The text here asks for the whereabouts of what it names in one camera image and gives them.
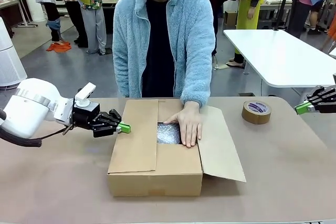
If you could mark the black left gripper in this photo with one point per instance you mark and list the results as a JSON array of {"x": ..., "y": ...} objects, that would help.
[{"x": 85, "y": 116}]

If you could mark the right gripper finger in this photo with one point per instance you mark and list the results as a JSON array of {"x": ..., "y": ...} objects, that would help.
[
  {"x": 324, "y": 94},
  {"x": 304, "y": 108}
]

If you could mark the brown cardboard box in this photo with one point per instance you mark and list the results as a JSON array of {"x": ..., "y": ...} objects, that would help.
[{"x": 157, "y": 179}]

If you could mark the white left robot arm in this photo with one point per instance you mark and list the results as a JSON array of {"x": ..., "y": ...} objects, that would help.
[{"x": 29, "y": 108}]

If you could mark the left forearm in blue sleeve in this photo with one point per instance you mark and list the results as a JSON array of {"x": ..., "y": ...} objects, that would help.
[{"x": 197, "y": 85}]

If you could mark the clear bubble wrap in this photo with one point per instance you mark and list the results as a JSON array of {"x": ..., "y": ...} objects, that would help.
[{"x": 168, "y": 134}]

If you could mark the person's left hand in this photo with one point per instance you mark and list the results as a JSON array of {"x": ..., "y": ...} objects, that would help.
[{"x": 190, "y": 127}]

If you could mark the brown packing tape roll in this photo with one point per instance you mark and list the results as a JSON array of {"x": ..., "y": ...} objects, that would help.
[{"x": 256, "y": 116}]

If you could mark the orange cloth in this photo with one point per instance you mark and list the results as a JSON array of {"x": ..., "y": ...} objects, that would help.
[{"x": 59, "y": 47}]

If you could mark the figure in pink and blue garments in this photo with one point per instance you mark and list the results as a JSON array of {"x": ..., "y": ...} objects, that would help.
[{"x": 302, "y": 3}]

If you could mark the black stand pole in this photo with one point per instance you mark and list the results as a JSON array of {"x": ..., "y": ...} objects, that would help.
[{"x": 283, "y": 1}]

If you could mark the mannequin in yellow vest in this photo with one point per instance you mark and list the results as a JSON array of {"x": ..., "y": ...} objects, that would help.
[{"x": 92, "y": 11}]

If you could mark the person in plaid shirt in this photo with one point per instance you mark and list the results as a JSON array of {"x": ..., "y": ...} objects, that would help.
[{"x": 73, "y": 11}]

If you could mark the person in blue fleece jacket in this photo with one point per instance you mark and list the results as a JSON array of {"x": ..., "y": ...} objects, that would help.
[{"x": 189, "y": 37}]

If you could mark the mannequin with blue cloth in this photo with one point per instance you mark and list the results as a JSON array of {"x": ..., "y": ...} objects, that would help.
[{"x": 52, "y": 14}]

